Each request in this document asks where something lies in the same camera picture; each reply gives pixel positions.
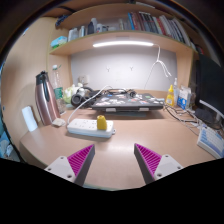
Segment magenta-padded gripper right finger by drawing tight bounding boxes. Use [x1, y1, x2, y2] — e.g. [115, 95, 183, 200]
[133, 143, 184, 185]

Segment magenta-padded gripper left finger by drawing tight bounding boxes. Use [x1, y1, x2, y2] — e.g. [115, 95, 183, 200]
[44, 143, 96, 187]

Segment yellow charger block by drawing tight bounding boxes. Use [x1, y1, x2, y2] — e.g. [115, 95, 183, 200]
[96, 114, 108, 131]

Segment white power strip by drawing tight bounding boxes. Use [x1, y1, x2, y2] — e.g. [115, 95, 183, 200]
[66, 118, 117, 139]

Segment small beige eraser block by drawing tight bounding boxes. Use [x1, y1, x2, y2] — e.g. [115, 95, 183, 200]
[51, 118, 67, 128]

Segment white paper roll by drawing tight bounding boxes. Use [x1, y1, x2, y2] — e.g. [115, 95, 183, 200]
[21, 105, 39, 133]

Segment grey laptop stand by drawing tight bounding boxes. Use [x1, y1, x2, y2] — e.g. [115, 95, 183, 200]
[96, 107, 158, 118]

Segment pink metal thermos flask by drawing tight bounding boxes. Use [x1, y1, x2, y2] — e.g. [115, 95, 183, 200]
[34, 70, 62, 127]

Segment yellow squeeze bottle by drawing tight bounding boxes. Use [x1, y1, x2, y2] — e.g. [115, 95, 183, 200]
[165, 84, 175, 108]

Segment black headphones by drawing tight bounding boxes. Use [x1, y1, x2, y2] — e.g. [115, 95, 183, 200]
[70, 86, 96, 108]

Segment blue and white box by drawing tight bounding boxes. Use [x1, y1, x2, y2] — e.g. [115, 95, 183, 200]
[176, 85, 193, 111]

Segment green and white plush toy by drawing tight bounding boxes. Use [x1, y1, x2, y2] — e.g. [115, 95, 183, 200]
[62, 83, 83, 104]

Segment clear green-labelled plastic bottle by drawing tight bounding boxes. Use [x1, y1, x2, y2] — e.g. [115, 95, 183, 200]
[51, 64, 67, 115]

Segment black laptop with stickers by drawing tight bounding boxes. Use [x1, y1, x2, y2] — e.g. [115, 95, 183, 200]
[90, 93, 165, 112]

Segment clear spray bottle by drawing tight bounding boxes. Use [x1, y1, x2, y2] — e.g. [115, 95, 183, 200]
[172, 77, 179, 98]

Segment black computer monitor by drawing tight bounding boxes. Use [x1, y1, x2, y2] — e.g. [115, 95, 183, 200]
[194, 54, 224, 128]

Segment white LED light bar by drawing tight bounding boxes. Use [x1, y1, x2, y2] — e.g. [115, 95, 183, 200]
[92, 40, 155, 48]

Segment wooden shelf unit with books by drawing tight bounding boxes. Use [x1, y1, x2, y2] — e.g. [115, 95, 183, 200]
[48, 0, 201, 56]

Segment tangled black desk cables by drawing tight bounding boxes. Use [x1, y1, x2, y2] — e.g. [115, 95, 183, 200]
[163, 103, 204, 134]

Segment white power strip cable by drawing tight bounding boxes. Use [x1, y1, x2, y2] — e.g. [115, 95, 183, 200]
[66, 85, 113, 125]

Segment white wall socket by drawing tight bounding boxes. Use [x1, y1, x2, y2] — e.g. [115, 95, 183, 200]
[77, 74, 90, 86]

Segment white hanging lamp cable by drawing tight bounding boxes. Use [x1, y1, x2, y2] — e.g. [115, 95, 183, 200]
[143, 43, 173, 90]

